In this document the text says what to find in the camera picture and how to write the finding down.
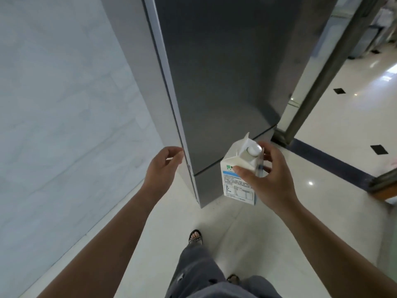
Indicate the person's right hand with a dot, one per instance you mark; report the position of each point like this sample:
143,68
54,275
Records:
274,183

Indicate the person's left hand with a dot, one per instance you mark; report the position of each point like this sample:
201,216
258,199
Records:
161,175

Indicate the person's right thumb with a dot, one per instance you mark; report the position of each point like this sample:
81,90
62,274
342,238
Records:
245,174

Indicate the person's left thumb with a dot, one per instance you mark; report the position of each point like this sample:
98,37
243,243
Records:
176,158

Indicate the white milk carton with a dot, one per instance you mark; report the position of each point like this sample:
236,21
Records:
237,179

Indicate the person's right forearm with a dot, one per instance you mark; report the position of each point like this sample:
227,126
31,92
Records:
338,257

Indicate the person's left forearm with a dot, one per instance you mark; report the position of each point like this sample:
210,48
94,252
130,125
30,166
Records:
105,251

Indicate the black sandal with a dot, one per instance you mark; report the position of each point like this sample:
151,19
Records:
195,237
233,279

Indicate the grey refrigerator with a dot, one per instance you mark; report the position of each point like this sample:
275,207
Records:
226,74

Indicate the grey trousers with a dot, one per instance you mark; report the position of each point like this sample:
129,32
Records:
201,276

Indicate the brown wooden door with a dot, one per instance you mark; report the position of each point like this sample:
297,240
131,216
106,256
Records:
384,184

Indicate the metal door frame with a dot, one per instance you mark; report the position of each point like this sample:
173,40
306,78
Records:
332,65

